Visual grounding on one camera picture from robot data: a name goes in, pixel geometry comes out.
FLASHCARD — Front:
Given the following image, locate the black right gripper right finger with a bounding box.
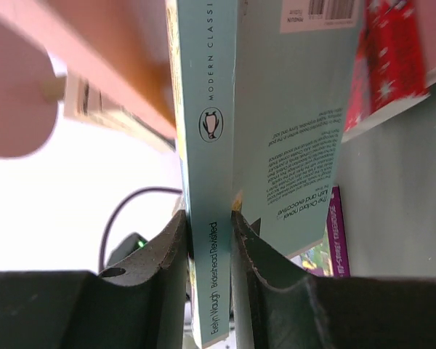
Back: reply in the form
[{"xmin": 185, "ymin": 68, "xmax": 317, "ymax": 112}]
[{"xmin": 231, "ymin": 212, "xmax": 436, "ymax": 348}]

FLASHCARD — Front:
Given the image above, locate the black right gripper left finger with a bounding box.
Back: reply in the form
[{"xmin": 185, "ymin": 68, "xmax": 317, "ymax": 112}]
[{"xmin": 0, "ymin": 211, "xmax": 187, "ymax": 348}]

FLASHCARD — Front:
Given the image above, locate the purple 117-storey treehouse book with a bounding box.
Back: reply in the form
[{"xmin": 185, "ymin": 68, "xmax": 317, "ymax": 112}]
[{"xmin": 295, "ymin": 185, "xmax": 350, "ymax": 278}]

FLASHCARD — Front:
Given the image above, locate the yellow Brideshead Revisited book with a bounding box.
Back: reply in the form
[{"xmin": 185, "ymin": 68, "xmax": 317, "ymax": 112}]
[{"xmin": 166, "ymin": 1, "xmax": 364, "ymax": 348}]

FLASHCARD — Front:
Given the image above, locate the red treehouse book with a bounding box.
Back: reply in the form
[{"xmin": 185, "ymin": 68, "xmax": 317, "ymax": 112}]
[{"xmin": 342, "ymin": 1, "xmax": 436, "ymax": 142}]

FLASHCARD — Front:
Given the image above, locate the pink three-tier shelf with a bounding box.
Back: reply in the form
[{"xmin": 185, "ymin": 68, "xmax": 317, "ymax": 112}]
[{"xmin": 0, "ymin": 1, "xmax": 176, "ymax": 159}]

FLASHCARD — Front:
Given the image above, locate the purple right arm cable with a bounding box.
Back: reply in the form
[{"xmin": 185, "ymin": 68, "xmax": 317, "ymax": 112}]
[{"xmin": 97, "ymin": 186, "xmax": 185, "ymax": 272}]

